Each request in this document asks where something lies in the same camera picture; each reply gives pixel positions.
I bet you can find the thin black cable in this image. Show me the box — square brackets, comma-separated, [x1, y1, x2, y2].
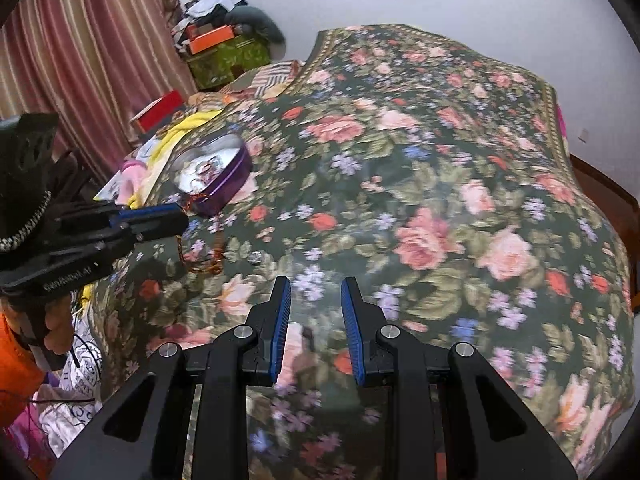
[30, 332, 97, 405]

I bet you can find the purple heart-shaped tin box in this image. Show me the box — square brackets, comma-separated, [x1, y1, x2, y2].
[172, 134, 254, 219]

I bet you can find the white cloth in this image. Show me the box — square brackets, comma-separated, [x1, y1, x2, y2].
[134, 135, 172, 162]

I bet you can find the striped curtain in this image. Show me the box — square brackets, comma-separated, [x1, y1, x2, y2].
[0, 0, 199, 186]

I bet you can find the floral blanket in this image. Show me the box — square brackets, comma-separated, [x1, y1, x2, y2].
[92, 22, 636, 480]

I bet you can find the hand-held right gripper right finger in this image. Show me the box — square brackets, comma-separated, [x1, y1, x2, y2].
[340, 276, 593, 480]

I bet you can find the striped patchwork quilt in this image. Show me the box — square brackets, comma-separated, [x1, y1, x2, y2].
[192, 59, 307, 109]

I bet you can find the red bead bracelet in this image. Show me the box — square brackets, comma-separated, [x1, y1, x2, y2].
[175, 192, 225, 276]

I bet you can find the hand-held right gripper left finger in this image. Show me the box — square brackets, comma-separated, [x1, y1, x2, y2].
[50, 276, 293, 480]

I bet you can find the orange box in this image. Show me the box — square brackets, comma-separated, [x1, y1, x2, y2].
[187, 25, 236, 55]

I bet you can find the red box with white lid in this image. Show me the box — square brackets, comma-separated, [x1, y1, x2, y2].
[131, 90, 185, 134]

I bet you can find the person's left forearm orange sleeve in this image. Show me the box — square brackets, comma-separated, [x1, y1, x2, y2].
[0, 310, 49, 429]

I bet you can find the pink plush toy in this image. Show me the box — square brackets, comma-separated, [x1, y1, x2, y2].
[120, 160, 147, 197]

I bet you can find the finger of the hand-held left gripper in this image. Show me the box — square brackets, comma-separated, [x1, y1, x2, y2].
[54, 201, 182, 227]
[52, 208, 190, 262]

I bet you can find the green cloth-covered cabinet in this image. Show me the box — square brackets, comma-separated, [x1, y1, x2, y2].
[185, 35, 274, 92]

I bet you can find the person's left hand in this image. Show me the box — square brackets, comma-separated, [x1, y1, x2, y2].
[7, 294, 77, 361]

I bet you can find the pile of clothes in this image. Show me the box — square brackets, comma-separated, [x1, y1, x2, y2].
[172, 0, 251, 29]

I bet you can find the yellow blanket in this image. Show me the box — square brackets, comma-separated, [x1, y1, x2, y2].
[127, 109, 224, 209]

